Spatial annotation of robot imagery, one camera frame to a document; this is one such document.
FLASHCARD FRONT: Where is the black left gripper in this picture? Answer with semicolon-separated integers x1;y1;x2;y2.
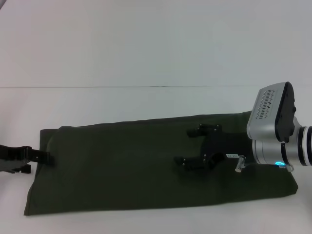
0;144;55;175

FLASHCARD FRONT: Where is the right gripper cable with plug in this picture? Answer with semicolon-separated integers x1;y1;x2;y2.
234;155;295;174

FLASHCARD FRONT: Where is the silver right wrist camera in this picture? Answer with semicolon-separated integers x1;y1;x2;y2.
246;81;303;143

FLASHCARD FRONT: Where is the dark green t-shirt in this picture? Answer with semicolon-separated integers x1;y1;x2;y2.
23;111;299;216

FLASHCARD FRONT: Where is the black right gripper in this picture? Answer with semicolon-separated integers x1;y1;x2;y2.
173;123;254;173

